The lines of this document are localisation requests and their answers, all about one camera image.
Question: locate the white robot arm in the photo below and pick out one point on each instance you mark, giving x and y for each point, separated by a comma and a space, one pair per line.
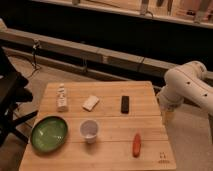
185, 82

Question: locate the green plate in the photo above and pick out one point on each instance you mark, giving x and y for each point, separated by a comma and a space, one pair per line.
49, 134

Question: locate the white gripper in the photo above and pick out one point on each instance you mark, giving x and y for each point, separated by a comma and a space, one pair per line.
167, 114

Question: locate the white plastic bottle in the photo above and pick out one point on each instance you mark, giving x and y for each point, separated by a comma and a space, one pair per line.
62, 103

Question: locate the black rectangular block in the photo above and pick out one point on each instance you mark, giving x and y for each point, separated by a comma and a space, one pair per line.
125, 104

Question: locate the black tripod stand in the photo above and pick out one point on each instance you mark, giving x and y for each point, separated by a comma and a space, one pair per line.
35, 65

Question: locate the white plastic cup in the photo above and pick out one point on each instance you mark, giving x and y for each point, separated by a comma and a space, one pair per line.
89, 131

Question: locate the white sponge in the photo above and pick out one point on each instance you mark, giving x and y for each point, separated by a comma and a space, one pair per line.
90, 103

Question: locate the black chair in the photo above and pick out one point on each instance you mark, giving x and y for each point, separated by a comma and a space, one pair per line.
12, 90

